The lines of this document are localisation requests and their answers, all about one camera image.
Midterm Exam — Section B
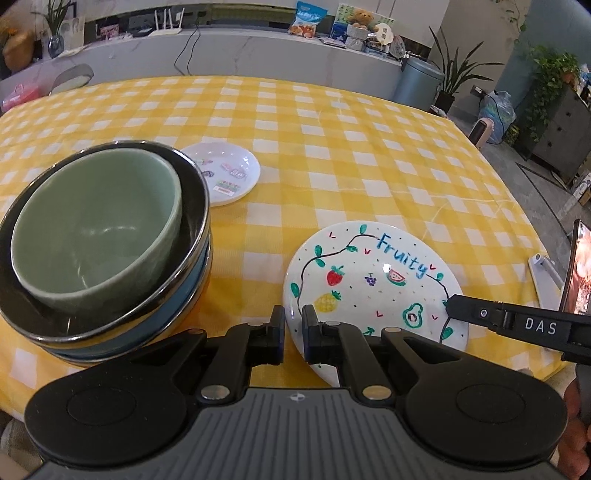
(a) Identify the stainless steel bowl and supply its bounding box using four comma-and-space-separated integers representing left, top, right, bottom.
0, 140, 213, 346

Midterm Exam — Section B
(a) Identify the white marble media console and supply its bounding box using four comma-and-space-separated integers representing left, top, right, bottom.
0, 27, 403, 101

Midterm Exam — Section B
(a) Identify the small white sticker plate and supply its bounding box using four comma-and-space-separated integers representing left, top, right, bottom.
177, 141, 262, 208

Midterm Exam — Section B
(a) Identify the small beige heater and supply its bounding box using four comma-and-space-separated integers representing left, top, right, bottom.
468, 117, 495, 150

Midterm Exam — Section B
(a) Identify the green ceramic bowl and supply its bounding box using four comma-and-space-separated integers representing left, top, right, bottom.
10, 150, 184, 315

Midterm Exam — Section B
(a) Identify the blue snack bag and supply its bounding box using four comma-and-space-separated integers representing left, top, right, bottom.
287, 1, 329, 38

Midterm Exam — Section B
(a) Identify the tall potted plant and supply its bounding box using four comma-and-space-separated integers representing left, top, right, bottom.
427, 25, 505, 114

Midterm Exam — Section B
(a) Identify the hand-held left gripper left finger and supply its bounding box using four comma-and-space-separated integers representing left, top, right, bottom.
131, 305, 287, 402

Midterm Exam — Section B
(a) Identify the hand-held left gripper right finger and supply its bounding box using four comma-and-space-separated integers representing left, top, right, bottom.
301, 305, 468, 401

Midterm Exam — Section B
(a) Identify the blue plastic bag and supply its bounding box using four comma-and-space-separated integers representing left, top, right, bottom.
478, 90, 516, 145

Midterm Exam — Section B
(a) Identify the yellow checked tablecloth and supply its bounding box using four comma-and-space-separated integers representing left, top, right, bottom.
0, 75, 572, 418

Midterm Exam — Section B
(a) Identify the person's right hand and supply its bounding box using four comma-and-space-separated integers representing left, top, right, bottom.
562, 376, 591, 469

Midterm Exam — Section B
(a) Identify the white fruit pattern plate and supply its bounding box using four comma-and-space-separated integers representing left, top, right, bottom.
283, 220, 471, 387

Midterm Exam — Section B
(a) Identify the smartphone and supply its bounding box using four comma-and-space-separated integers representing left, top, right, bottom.
560, 219, 591, 318

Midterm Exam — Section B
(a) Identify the green ivy plant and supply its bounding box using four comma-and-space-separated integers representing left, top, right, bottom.
521, 45, 583, 141

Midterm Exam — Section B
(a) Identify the grey drawer cabinet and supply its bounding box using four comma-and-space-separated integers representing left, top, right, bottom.
512, 85, 591, 186

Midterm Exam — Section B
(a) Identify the plant in blue vase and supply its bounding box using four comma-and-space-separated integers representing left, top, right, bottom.
31, 0, 78, 59

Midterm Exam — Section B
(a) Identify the pink box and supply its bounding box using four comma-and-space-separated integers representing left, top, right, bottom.
0, 82, 41, 112

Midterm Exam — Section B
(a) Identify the black cable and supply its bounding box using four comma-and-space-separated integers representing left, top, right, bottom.
174, 24, 205, 75

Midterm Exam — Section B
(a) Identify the white phone stand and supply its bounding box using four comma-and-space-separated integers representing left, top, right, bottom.
527, 252, 567, 311

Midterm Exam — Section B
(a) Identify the white router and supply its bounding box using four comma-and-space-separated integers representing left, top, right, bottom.
151, 6, 188, 36

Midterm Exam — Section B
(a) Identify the white box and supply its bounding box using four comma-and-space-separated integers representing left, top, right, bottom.
571, 170, 591, 207

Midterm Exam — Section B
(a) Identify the blue bowl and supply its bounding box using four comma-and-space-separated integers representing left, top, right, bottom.
45, 240, 214, 368

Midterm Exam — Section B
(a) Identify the teddy bear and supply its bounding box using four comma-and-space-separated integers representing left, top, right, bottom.
345, 9, 376, 53

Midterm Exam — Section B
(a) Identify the white picture card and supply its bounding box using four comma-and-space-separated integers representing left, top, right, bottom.
59, 17, 87, 50

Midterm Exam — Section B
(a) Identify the grey-blue trash can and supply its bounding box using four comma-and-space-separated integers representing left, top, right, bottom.
392, 57, 446, 110

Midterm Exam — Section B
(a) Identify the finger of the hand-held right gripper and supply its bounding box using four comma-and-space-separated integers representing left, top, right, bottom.
442, 294, 507, 335

